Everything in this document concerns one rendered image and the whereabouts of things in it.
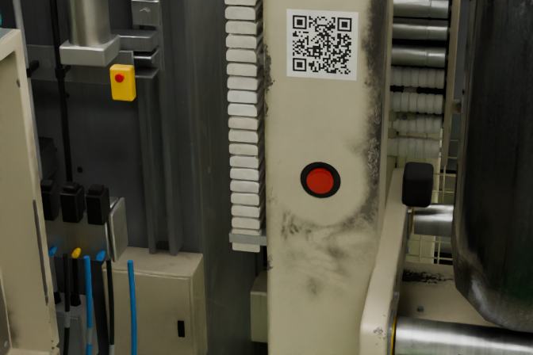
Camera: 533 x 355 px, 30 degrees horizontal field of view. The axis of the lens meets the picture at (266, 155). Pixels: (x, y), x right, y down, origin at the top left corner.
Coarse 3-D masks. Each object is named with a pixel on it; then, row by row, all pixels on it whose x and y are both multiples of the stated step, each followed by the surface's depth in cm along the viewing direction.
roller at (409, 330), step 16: (400, 320) 110; (416, 320) 110; (432, 320) 111; (400, 336) 109; (416, 336) 109; (432, 336) 109; (448, 336) 108; (464, 336) 108; (480, 336) 108; (496, 336) 108; (512, 336) 108; (528, 336) 108; (400, 352) 110; (416, 352) 109; (432, 352) 109; (448, 352) 108; (464, 352) 108; (480, 352) 108; (496, 352) 107; (512, 352) 107; (528, 352) 107
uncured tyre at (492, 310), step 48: (480, 0) 88; (528, 0) 84; (480, 48) 87; (528, 48) 84; (480, 96) 87; (528, 96) 84; (480, 144) 88; (528, 144) 85; (480, 192) 90; (528, 192) 86; (480, 240) 92; (528, 240) 88; (480, 288) 98; (528, 288) 93
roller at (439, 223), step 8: (416, 208) 134; (424, 208) 134; (432, 208) 134; (440, 208) 134; (448, 208) 134; (416, 216) 134; (424, 216) 134; (432, 216) 134; (440, 216) 134; (448, 216) 133; (416, 224) 134; (424, 224) 134; (432, 224) 134; (440, 224) 133; (448, 224) 133; (416, 232) 135; (424, 232) 135; (432, 232) 134; (440, 232) 134; (448, 232) 134
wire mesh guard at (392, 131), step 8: (456, 104) 147; (392, 112) 150; (456, 112) 148; (392, 120) 151; (392, 128) 151; (392, 136) 152; (400, 136) 152; (408, 136) 152; (416, 136) 152; (392, 160) 153; (424, 160) 153; (392, 168) 154; (440, 192) 155; (448, 192) 155; (416, 240) 159; (424, 240) 159; (416, 256) 161; (424, 256) 160
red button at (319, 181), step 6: (318, 168) 111; (312, 174) 111; (318, 174) 111; (324, 174) 110; (330, 174) 111; (312, 180) 111; (318, 180) 111; (324, 180) 111; (330, 180) 111; (312, 186) 111; (318, 186) 111; (324, 186) 111; (330, 186) 111; (318, 192) 112; (324, 192) 112
